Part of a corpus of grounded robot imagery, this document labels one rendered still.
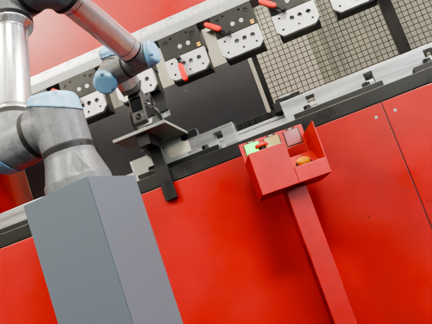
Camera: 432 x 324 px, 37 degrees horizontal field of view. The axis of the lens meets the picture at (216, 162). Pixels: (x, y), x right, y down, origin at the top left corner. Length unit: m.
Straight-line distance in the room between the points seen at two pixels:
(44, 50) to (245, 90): 0.85
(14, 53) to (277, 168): 0.74
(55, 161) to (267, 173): 0.61
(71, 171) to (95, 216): 0.13
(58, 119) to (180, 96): 1.43
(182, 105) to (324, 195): 1.01
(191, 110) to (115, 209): 1.47
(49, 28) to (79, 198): 1.24
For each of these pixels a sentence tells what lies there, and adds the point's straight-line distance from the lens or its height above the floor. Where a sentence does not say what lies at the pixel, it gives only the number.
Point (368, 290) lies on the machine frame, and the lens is 2.00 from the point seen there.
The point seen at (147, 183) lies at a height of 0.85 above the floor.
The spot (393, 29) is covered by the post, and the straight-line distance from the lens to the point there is 2.98.
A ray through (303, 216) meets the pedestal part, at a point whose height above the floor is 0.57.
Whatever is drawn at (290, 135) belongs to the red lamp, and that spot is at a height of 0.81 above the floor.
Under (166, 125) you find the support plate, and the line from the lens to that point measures 2.01.
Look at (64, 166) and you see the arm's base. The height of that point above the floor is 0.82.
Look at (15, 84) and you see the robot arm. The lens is 1.60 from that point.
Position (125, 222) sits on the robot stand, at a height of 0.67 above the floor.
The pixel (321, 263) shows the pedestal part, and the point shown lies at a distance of 1.78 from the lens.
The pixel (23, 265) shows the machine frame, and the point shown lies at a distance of 2.29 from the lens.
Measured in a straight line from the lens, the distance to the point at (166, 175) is 2.07.
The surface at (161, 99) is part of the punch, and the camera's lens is 2.28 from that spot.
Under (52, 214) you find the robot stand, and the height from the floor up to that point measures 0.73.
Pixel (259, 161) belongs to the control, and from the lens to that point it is 1.74.
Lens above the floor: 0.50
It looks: 9 degrees up
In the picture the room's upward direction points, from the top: 19 degrees counter-clockwise
